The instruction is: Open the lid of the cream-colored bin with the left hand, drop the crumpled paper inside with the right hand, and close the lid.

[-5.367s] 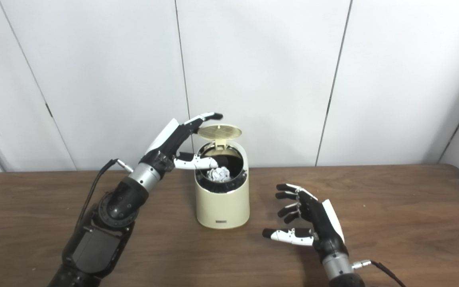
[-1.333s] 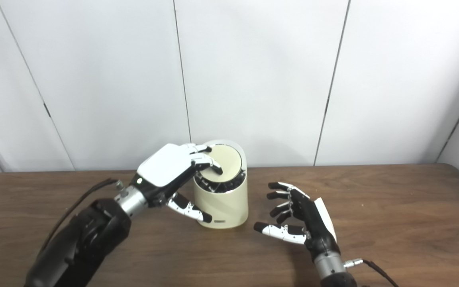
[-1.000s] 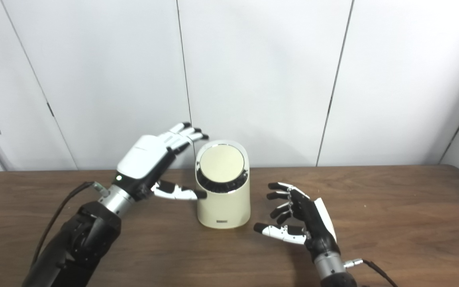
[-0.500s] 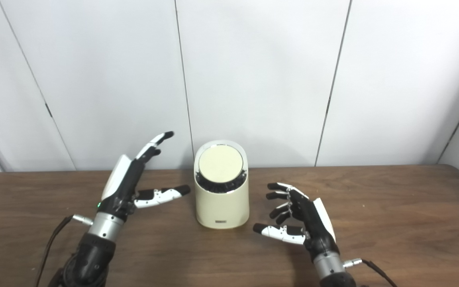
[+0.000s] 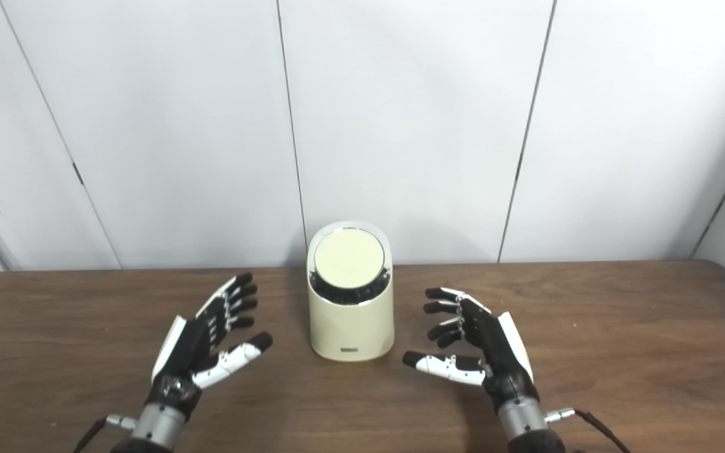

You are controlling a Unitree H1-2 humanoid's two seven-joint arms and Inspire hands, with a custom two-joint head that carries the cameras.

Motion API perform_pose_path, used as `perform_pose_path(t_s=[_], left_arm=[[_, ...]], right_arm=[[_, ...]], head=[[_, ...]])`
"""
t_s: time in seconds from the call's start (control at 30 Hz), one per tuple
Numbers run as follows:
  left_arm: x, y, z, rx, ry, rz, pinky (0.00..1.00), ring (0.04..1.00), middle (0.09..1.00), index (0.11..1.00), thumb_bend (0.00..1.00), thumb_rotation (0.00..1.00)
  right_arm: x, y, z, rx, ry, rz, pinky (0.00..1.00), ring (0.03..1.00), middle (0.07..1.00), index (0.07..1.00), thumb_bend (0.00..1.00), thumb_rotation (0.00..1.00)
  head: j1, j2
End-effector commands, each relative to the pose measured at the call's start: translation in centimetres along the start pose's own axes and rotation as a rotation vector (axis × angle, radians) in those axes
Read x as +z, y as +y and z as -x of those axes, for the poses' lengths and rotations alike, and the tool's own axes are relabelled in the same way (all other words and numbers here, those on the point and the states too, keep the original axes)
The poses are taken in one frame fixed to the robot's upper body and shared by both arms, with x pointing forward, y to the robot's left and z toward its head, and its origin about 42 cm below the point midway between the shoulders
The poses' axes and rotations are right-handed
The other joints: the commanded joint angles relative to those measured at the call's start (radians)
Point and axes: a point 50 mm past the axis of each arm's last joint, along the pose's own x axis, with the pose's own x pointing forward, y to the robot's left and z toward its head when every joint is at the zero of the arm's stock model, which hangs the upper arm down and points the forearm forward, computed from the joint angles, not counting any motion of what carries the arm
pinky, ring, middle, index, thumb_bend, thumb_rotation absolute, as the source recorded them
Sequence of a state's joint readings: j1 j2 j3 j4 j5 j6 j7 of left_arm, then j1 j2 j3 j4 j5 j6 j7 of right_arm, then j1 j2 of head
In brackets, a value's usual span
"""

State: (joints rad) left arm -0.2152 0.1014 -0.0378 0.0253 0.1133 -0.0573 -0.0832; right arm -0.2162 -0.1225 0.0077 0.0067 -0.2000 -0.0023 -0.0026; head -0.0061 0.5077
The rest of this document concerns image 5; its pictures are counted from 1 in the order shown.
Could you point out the white and black left hand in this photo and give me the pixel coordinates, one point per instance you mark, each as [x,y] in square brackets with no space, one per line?
[186,352]

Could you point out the white and black right hand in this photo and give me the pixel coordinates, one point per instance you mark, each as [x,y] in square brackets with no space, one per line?
[494,349]

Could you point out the cream-colored bin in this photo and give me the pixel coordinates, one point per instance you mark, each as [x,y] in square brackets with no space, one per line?
[350,327]

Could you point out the round cream bin lid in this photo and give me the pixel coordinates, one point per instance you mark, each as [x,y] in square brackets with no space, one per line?
[348,258]

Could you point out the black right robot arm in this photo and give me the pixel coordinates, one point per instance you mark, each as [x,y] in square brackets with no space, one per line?
[529,431]

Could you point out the black wall panel hinge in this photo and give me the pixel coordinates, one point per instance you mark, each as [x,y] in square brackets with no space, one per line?
[78,173]

